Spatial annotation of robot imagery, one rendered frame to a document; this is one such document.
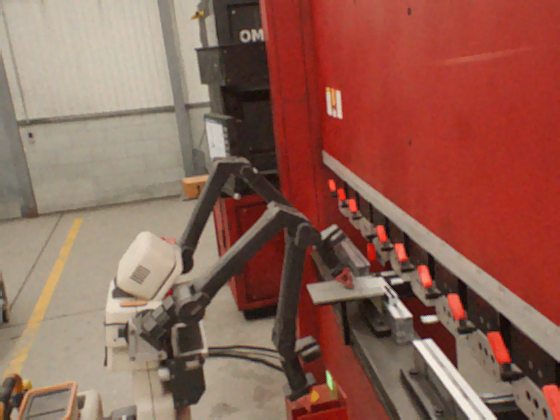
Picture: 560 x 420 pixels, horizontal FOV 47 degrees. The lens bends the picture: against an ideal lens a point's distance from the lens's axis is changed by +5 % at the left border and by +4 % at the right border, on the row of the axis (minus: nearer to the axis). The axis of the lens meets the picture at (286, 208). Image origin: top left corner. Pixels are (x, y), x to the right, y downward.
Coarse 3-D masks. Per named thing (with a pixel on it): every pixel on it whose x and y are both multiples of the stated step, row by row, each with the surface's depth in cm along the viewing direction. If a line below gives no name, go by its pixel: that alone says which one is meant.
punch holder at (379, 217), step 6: (378, 210) 212; (378, 216) 213; (384, 216) 206; (378, 222) 214; (384, 222) 206; (384, 228) 207; (378, 240) 217; (378, 246) 217; (378, 252) 219; (384, 252) 210; (384, 258) 211
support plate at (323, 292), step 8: (312, 288) 240; (320, 288) 239; (328, 288) 238; (336, 288) 237; (344, 288) 236; (376, 288) 234; (312, 296) 232; (320, 296) 231; (328, 296) 231; (336, 296) 230; (344, 296) 229; (352, 296) 228; (360, 296) 229; (368, 296) 229
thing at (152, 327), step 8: (160, 304) 173; (152, 312) 173; (160, 312) 172; (144, 320) 172; (152, 320) 171; (160, 320) 171; (168, 320) 171; (176, 320) 174; (144, 328) 170; (152, 328) 170; (160, 328) 171; (168, 328) 173; (144, 336) 168; (152, 336) 170; (160, 336) 171; (152, 344) 169; (160, 344) 171
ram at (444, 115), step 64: (320, 0) 268; (384, 0) 178; (448, 0) 134; (512, 0) 107; (320, 64) 285; (384, 64) 185; (448, 64) 137; (512, 64) 110; (384, 128) 192; (448, 128) 141; (512, 128) 112; (384, 192) 202; (448, 192) 146; (512, 192) 115; (512, 256) 119; (512, 320) 123
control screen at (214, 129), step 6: (210, 120) 340; (210, 126) 342; (216, 126) 331; (210, 132) 345; (216, 132) 333; (210, 138) 347; (216, 138) 335; (222, 138) 324; (210, 144) 350; (216, 144) 338; (222, 144) 326; (210, 150) 352; (216, 150) 340; (222, 150) 329; (210, 156) 354; (216, 156) 342; (222, 156) 330
